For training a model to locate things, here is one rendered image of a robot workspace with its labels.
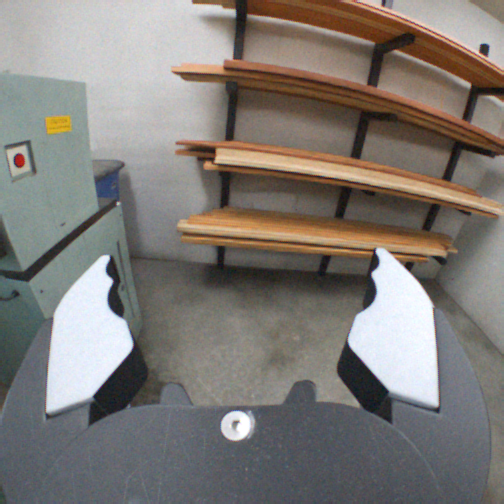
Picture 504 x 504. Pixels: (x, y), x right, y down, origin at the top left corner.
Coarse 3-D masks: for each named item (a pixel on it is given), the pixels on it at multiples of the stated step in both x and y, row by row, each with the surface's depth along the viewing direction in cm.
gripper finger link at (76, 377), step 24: (96, 264) 10; (72, 288) 8; (96, 288) 8; (72, 312) 7; (96, 312) 7; (120, 312) 9; (72, 336) 6; (96, 336) 6; (120, 336) 6; (72, 360) 5; (96, 360) 6; (120, 360) 6; (144, 360) 7; (48, 384) 5; (72, 384) 5; (96, 384) 5; (120, 384) 6; (48, 408) 4; (72, 408) 4; (120, 408) 6
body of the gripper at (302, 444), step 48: (96, 432) 4; (144, 432) 4; (192, 432) 4; (240, 432) 4; (288, 432) 4; (336, 432) 4; (384, 432) 4; (48, 480) 3; (96, 480) 3; (144, 480) 3; (192, 480) 3; (240, 480) 3; (288, 480) 3; (336, 480) 3; (384, 480) 3; (432, 480) 3
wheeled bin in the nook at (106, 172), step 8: (96, 160) 151; (104, 160) 151; (112, 160) 155; (96, 168) 132; (104, 168) 137; (112, 168) 144; (120, 168) 156; (96, 176) 125; (104, 176) 134; (112, 176) 153; (96, 184) 132; (104, 184) 143; (112, 184) 156; (96, 192) 135; (104, 192) 145; (112, 192) 158
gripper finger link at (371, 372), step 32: (384, 256) 10; (384, 288) 8; (416, 288) 8; (384, 320) 7; (416, 320) 7; (352, 352) 6; (384, 352) 6; (416, 352) 6; (352, 384) 6; (384, 384) 5; (416, 384) 5
